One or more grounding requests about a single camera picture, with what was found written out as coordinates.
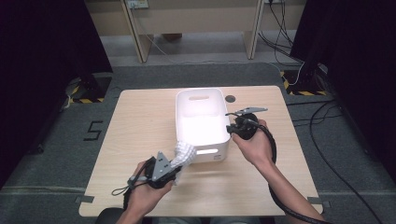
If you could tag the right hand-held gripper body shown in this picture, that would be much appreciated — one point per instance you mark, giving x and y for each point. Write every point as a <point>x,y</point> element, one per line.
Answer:
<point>247,127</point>

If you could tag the white plastic bin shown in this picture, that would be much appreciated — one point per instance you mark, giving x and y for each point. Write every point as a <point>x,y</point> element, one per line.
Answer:
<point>200,124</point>

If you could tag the black curtain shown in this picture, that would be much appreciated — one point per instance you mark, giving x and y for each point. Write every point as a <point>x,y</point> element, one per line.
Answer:
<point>358,62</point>
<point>40,77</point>

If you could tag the white knitted cloth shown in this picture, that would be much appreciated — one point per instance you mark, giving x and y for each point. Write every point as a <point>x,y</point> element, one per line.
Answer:
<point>185,154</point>

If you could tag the person's right hand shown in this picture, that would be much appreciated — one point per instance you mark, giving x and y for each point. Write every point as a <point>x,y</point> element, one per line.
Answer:
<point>258,147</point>

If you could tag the beige wooden desk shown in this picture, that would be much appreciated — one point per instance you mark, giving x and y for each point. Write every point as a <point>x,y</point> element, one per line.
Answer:
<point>193,18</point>

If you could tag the black office chair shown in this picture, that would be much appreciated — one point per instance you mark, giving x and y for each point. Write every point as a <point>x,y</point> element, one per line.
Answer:
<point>107,216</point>

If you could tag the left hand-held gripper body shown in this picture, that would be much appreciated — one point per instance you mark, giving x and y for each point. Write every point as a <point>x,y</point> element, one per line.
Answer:
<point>160,172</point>

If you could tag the black stand base striped tape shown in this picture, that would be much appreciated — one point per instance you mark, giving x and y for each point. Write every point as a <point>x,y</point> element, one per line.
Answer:
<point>93,90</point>
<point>303,84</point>

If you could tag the person's left hand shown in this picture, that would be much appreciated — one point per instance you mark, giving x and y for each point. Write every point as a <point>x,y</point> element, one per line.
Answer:
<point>143,197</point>

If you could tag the grey tape strip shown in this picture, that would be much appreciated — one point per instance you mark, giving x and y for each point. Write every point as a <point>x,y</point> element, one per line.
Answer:
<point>84,199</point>
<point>314,200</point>

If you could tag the white power strip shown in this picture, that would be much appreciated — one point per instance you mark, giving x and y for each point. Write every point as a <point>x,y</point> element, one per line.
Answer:
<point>137,3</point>

